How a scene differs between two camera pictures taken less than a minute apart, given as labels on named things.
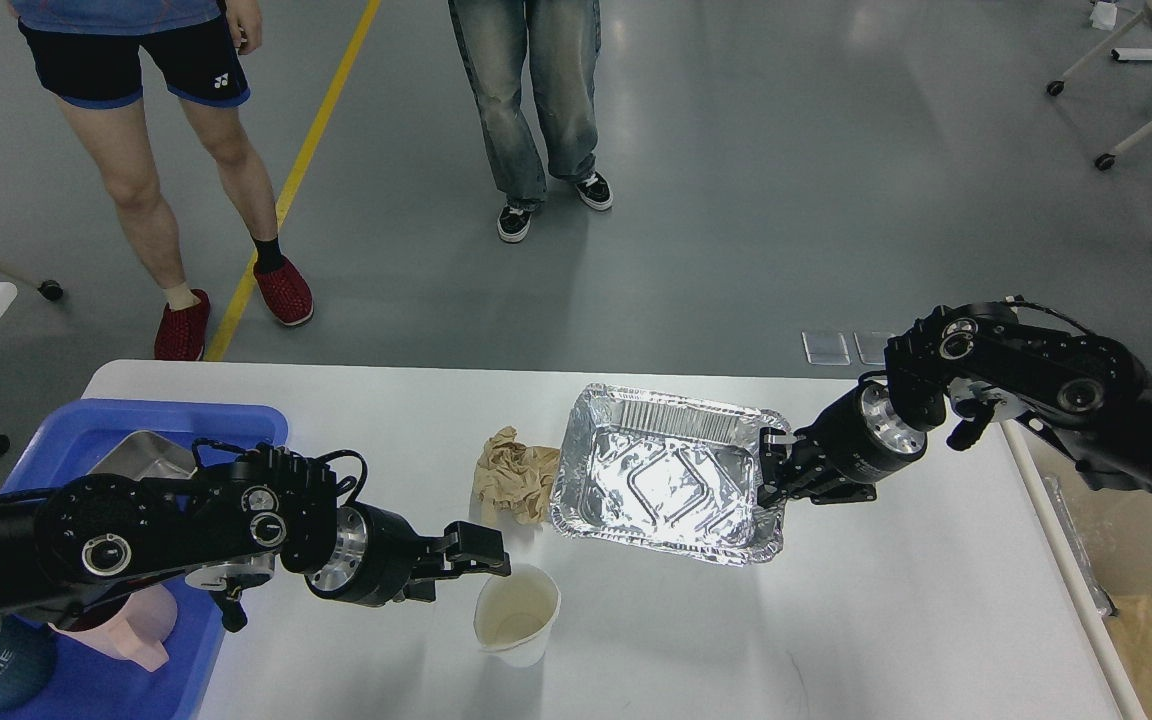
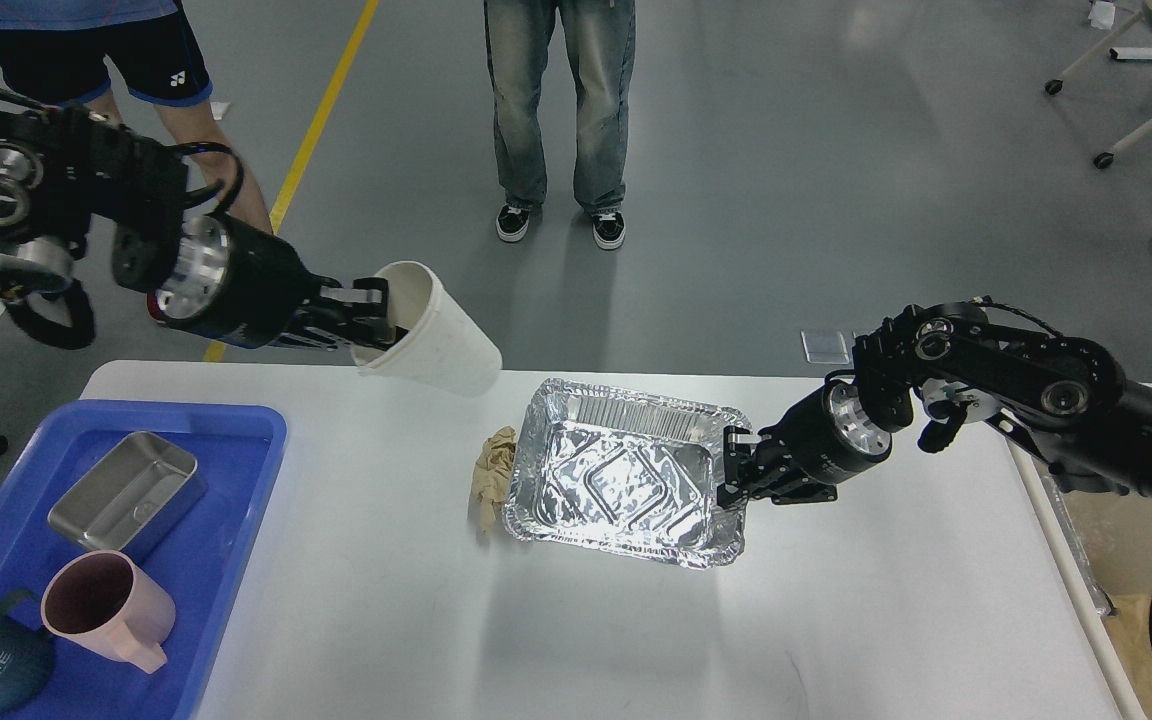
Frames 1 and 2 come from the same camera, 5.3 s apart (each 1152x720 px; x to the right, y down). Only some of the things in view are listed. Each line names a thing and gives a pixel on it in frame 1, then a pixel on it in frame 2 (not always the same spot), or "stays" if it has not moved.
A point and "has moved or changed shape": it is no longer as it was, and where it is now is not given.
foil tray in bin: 1100,596 stays
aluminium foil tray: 665,474 has moved or changed shape
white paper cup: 514,612 → 441,340
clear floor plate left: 825,348 stays
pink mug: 137,633 stays
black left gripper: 381,559 → 233,282
